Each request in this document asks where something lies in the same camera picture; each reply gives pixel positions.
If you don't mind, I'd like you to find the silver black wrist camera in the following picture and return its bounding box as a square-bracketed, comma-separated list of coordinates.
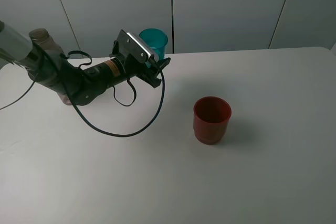
[112, 30, 159, 64]

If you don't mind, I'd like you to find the thick black camera cable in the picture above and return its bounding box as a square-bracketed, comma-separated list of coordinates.
[31, 42, 165, 138]

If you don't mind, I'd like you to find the red plastic cup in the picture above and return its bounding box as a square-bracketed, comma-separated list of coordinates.
[193, 97, 232, 145]

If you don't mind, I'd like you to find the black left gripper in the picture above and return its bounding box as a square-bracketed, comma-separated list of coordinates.
[109, 53, 171, 88]

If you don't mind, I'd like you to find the thin black wire loop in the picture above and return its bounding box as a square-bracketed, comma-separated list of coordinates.
[62, 50, 137, 108]

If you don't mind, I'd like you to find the clear plastic water bottle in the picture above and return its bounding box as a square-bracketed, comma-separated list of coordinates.
[29, 28, 71, 105]

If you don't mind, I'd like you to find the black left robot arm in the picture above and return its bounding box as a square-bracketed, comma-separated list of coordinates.
[1, 23, 170, 106]

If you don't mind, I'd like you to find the teal translucent plastic cup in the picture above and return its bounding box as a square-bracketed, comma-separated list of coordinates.
[139, 28, 168, 60]

